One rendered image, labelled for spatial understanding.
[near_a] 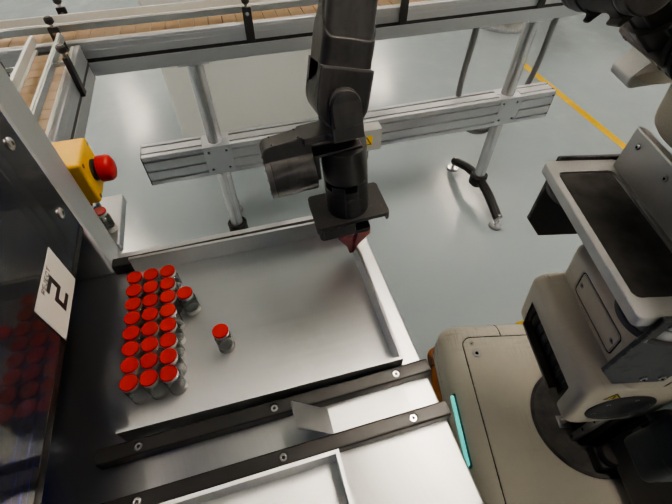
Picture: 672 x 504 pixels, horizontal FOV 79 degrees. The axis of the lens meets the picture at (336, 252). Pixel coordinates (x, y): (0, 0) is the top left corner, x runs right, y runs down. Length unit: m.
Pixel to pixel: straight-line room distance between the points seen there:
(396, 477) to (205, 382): 0.26
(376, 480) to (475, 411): 0.74
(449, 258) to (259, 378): 1.40
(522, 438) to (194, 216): 1.61
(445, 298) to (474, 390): 0.56
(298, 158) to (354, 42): 0.13
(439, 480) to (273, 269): 0.36
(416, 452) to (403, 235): 1.45
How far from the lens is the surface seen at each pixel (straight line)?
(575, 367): 0.75
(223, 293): 0.63
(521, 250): 1.99
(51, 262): 0.54
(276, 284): 0.63
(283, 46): 1.34
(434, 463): 0.53
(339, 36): 0.45
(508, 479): 1.20
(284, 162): 0.48
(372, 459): 0.52
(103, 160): 0.71
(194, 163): 1.54
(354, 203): 0.53
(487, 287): 1.80
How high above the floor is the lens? 1.39
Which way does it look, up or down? 50 degrees down
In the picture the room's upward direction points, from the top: straight up
